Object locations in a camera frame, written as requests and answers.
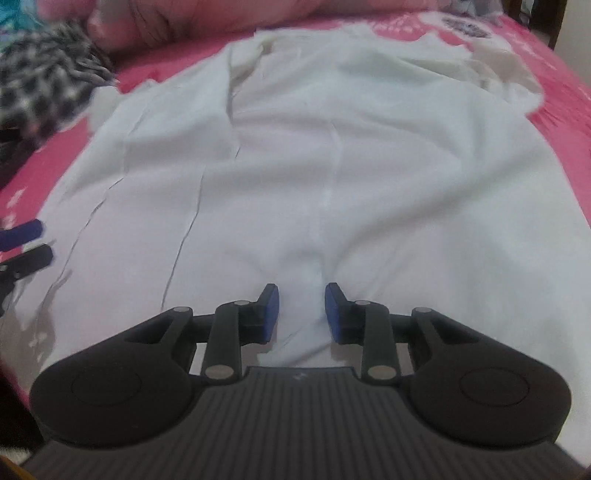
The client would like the white garment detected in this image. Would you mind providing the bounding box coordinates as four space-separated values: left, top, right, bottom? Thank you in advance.
0 20 591 458

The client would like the black white plaid shirt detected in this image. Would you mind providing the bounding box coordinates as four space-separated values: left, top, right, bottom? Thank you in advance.
1 21 115 149

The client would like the teal patterned cloth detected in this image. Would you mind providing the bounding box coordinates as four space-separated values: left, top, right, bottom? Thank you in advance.
0 0 43 48

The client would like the pink grey quilt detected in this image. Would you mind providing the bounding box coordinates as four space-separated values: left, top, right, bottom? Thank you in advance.
36 0 451 53

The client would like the pink floral bed blanket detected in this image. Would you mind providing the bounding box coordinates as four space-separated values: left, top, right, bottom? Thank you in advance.
0 8 591 416

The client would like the dark wooden chair frame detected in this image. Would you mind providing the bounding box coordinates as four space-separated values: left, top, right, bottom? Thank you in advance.
502 0 567 50

